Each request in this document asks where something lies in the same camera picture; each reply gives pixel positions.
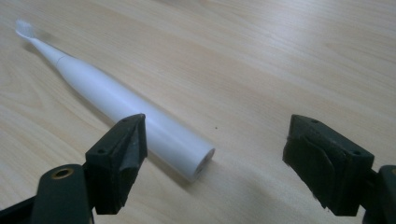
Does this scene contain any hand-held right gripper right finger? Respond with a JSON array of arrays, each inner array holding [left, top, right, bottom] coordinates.
[[282, 114, 375, 217]]

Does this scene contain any white electric toothbrush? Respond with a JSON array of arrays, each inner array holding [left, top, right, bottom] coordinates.
[[14, 20, 216, 184]]

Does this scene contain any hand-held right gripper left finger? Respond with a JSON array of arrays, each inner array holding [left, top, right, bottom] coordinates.
[[84, 113, 149, 216]]

